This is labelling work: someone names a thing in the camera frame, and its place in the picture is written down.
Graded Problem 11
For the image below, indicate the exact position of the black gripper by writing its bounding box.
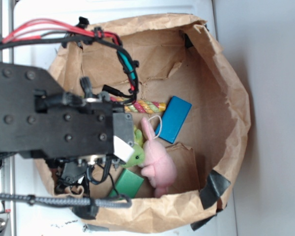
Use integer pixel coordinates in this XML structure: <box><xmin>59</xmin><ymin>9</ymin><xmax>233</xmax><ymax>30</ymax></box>
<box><xmin>0</xmin><ymin>62</ymin><xmax>135</xmax><ymax>189</ymax></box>

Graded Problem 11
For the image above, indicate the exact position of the multicolored twisted rope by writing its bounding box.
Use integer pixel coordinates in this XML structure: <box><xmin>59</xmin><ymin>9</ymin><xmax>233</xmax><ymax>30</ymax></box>
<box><xmin>109</xmin><ymin>96</ymin><xmax>167</xmax><ymax>115</ymax></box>

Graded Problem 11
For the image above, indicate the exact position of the green plush frog toy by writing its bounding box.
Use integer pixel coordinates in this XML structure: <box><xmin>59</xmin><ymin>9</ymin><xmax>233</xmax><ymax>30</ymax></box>
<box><xmin>122</xmin><ymin>125</ymin><xmax>145</xmax><ymax>168</ymax></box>

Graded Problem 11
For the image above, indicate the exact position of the green wooden block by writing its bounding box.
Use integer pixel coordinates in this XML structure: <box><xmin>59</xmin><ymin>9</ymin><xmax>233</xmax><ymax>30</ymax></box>
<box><xmin>109</xmin><ymin>169</ymin><xmax>144</xmax><ymax>198</ymax></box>

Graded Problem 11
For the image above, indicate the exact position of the pink plush bunny toy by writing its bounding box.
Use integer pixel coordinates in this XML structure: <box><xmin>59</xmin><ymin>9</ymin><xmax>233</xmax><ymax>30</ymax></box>
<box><xmin>141</xmin><ymin>117</ymin><xmax>177</xmax><ymax>198</ymax></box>

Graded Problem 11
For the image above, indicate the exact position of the blue wooden block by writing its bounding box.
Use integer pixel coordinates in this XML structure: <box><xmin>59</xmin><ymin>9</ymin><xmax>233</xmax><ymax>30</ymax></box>
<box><xmin>155</xmin><ymin>96</ymin><xmax>192</xmax><ymax>144</ymax></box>

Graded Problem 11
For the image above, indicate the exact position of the brown paper bag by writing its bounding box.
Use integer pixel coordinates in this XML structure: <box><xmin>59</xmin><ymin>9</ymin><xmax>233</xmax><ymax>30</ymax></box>
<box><xmin>34</xmin><ymin>13</ymin><xmax>252</xmax><ymax>234</ymax></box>

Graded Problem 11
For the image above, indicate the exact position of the grey braided cable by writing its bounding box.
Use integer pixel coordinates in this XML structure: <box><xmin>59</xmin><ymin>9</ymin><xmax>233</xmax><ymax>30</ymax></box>
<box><xmin>0</xmin><ymin>191</ymin><xmax>133</xmax><ymax>209</ymax></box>

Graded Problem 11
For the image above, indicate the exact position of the aluminium frame rail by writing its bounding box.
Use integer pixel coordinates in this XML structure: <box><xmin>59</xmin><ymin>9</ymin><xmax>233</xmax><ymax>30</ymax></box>
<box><xmin>0</xmin><ymin>0</ymin><xmax>17</xmax><ymax>236</ymax></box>

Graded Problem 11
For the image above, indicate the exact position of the red and black wire bundle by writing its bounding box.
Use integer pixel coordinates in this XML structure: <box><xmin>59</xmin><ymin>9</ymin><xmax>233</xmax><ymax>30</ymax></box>
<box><xmin>0</xmin><ymin>16</ymin><xmax>140</xmax><ymax>104</ymax></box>

